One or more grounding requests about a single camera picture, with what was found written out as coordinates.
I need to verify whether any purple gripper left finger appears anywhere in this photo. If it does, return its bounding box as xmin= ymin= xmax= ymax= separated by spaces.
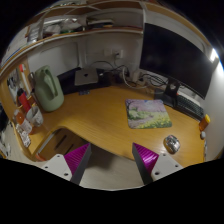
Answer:
xmin=42 ymin=143 xmax=91 ymax=185

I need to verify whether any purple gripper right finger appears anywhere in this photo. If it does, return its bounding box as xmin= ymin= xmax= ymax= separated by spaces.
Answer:
xmin=132 ymin=143 xmax=182 ymax=185

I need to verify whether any silver computer mouse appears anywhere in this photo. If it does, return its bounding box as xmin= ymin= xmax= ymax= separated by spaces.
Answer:
xmin=163 ymin=135 xmax=181 ymax=154

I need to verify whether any floral landscape mouse pad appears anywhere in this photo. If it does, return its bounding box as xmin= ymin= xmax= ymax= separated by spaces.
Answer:
xmin=125 ymin=99 xmax=172 ymax=129

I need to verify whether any black box under computer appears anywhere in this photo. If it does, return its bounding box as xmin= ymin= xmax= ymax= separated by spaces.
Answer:
xmin=58 ymin=67 xmax=111 ymax=95

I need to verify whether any black computer monitor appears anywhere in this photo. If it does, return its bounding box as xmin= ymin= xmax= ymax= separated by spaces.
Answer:
xmin=139 ymin=23 xmax=214 ymax=99

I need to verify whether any wooden drawer unit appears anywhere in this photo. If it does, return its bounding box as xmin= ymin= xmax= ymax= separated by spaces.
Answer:
xmin=36 ymin=128 xmax=86 ymax=161

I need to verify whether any white cup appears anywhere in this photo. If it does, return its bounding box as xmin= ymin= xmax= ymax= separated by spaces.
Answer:
xmin=26 ymin=106 xmax=43 ymax=127

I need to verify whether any orange capped jar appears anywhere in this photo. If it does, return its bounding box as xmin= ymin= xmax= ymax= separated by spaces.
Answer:
xmin=14 ymin=109 xmax=32 ymax=134

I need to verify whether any black keyboard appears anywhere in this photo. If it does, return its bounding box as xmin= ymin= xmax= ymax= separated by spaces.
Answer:
xmin=175 ymin=95 xmax=204 ymax=121

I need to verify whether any orange small container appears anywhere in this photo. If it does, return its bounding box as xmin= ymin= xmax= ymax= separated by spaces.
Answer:
xmin=199 ymin=114 xmax=210 ymax=131

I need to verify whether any black monitor stand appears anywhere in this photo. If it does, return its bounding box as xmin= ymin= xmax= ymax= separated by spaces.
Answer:
xmin=154 ymin=79 xmax=180 ymax=107

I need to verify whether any green plastic jug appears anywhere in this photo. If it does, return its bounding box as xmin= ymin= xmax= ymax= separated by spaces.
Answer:
xmin=34 ymin=65 xmax=64 ymax=112

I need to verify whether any red bottle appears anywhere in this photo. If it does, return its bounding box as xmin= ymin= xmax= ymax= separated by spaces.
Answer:
xmin=17 ymin=88 xmax=31 ymax=112

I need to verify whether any wooden wall shelf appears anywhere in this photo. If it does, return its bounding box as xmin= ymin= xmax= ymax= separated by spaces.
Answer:
xmin=0 ymin=0 xmax=210 ymax=77

